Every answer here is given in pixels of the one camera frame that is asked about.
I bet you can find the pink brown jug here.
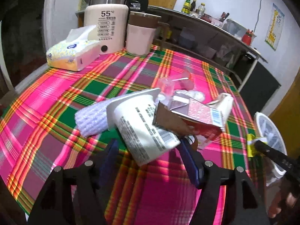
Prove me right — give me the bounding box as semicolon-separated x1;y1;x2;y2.
126;12;170;57

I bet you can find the giraffe height chart poster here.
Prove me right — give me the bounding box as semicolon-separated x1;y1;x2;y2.
265;4;285;51

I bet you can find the white foam fruit net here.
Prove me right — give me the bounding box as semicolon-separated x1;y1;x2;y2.
75;97;116;138

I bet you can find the dark soy sauce bottle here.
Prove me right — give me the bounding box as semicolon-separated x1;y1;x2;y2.
190;0;196;12

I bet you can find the clear bottle yellow cap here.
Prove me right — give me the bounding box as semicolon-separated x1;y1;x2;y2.
196;3;206;18

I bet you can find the red strawberry milk carton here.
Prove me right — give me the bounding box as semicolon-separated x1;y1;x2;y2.
153;94;224;150

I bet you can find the pink plaid tablecloth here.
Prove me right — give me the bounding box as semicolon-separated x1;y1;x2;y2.
1;46;266;224

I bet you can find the green oil bottle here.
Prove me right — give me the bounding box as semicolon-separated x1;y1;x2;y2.
181;0;191;14

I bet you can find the black cabinet panel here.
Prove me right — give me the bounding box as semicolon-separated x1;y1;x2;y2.
233;53;281;116

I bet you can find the pink utensil holder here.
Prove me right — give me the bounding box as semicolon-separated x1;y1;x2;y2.
211;17;224;28

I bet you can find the yellow green wrapper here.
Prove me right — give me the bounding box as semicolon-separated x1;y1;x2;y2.
245;133;268;158

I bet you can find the white paper cup container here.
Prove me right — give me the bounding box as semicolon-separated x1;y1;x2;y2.
106;88;180;166

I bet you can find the yellow power strip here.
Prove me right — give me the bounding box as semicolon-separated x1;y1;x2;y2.
78;0;90;11

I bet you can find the white paper bag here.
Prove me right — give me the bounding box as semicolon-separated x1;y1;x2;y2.
206;92;233;126

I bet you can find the clear plastic storage box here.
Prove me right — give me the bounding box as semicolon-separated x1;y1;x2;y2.
222;19;248;40

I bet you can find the white plastic wrap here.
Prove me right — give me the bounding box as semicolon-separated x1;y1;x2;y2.
176;90;205;102

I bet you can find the white 55 degree water dispenser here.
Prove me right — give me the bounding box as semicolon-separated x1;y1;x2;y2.
84;4;129;54

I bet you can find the clear plastic cup red rim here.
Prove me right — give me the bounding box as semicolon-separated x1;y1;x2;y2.
172;70;194;90

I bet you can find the wooden door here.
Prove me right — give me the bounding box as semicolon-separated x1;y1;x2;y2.
270;72;300;158

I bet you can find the white trash bin with liner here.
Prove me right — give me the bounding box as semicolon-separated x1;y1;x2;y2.
254;112;287;187

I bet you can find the red thermos bottle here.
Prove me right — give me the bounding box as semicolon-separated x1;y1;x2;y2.
241;29;253;46

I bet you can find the metal kitchen shelf counter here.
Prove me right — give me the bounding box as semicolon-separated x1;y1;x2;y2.
147;5;267;92

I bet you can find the tissue pack yellow white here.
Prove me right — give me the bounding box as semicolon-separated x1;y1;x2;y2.
46;25;101;72

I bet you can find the person's right hand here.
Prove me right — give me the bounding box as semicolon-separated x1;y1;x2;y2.
267;185;299;220

